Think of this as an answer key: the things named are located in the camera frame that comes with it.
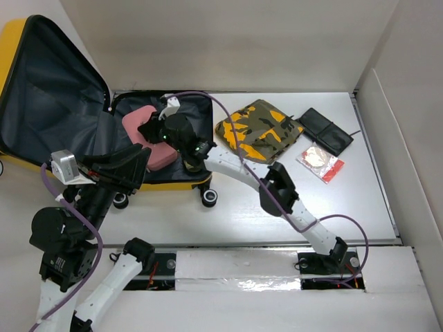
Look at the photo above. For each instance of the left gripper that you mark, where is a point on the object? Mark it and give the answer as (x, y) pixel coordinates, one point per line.
(127, 173)

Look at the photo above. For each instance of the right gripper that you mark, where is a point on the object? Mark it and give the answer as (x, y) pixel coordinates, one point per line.
(149, 128)

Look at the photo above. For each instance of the pink case with metal handle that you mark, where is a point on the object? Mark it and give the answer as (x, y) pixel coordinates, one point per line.
(162, 154)

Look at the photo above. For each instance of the clear packet with red print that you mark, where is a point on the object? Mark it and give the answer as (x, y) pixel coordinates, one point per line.
(321, 163)

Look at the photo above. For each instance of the black pouch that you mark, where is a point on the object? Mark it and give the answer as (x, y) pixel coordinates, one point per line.
(324, 132)

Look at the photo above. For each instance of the light green mug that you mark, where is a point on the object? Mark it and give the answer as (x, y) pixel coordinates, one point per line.
(192, 168)

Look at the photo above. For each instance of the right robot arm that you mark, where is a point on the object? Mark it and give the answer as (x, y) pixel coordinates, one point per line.
(276, 190)

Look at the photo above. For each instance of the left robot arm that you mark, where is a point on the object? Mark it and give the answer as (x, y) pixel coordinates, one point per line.
(69, 238)

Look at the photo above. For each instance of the yellow hard-shell suitcase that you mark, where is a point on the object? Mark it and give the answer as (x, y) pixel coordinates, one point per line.
(52, 98)

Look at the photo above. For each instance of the camouflage folded cloth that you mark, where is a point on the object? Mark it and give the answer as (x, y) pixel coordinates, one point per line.
(259, 132)

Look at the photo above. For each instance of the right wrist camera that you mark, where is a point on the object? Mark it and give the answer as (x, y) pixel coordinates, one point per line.
(172, 106)

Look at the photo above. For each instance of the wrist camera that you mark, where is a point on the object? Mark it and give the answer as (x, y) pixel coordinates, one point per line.
(65, 168)
(172, 106)

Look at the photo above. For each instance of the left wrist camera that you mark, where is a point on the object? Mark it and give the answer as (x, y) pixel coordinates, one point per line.
(65, 168)

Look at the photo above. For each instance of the metal base rail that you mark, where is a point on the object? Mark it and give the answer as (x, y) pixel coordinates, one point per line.
(247, 269)

